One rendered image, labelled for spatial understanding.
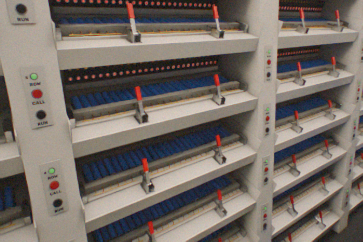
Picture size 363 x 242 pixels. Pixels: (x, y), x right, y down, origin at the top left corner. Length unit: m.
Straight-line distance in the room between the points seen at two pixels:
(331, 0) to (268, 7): 0.67
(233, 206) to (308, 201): 0.55
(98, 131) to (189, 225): 0.47
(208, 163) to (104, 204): 0.34
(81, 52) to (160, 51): 0.19
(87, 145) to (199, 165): 0.38
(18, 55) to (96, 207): 0.40
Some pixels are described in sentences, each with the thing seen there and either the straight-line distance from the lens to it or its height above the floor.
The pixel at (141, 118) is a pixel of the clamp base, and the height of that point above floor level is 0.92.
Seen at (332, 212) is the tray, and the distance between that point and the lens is 1.79.
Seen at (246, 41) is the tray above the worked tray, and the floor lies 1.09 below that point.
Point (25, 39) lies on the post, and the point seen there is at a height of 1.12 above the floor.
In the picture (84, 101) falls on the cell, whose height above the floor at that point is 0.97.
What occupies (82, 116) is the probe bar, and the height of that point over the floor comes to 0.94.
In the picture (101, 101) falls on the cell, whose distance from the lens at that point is 0.70.
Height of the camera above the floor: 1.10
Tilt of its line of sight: 13 degrees down
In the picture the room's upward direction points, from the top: 3 degrees counter-clockwise
